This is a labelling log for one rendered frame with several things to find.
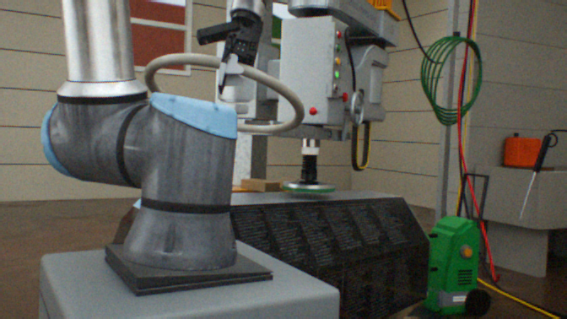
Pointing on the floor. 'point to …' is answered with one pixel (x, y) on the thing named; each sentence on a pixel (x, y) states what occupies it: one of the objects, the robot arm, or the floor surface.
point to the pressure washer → (457, 263)
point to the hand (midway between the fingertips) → (218, 84)
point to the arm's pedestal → (203, 297)
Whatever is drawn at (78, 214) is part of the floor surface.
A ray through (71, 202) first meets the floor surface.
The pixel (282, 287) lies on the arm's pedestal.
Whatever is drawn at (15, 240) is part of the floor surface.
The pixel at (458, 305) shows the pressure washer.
